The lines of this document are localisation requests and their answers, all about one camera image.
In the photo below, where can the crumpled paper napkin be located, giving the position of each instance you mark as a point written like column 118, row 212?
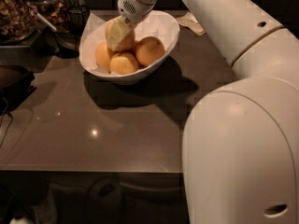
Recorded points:
column 190, row 22

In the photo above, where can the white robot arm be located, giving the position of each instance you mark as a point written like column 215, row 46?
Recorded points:
column 240, row 151

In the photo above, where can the large glass snack jar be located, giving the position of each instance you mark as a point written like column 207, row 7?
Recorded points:
column 16, row 21

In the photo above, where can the black wire cup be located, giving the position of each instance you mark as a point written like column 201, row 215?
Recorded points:
column 79, row 16

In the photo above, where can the black device with cable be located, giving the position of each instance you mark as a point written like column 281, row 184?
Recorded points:
column 15, row 86

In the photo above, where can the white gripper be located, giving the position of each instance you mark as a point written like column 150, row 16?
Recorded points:
column 132, row 8

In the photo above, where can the metal tray stand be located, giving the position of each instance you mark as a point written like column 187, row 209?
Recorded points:
column 34, row 52

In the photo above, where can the white oval bowl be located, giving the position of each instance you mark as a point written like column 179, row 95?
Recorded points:
column 158, row 24

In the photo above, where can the orange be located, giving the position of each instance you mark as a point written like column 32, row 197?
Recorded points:
column 103, row 55
column 148, row 50
column 124, row 63
column 127, row 42

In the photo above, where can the white spoon handle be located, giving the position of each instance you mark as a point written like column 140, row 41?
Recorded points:
column 40, row 17

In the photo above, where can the small glass snack jar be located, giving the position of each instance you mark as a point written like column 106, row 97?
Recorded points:
column 54, row 11

